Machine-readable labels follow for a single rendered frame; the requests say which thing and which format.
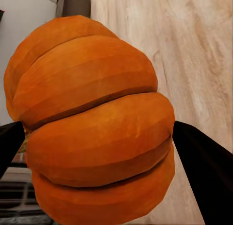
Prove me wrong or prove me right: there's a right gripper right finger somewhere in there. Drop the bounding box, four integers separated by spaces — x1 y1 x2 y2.
172 121 233 225

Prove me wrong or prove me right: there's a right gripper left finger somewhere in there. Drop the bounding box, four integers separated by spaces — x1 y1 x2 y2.
0 121 25 178

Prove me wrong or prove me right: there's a pumpkin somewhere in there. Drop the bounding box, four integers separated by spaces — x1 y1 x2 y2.
3 15 175 225

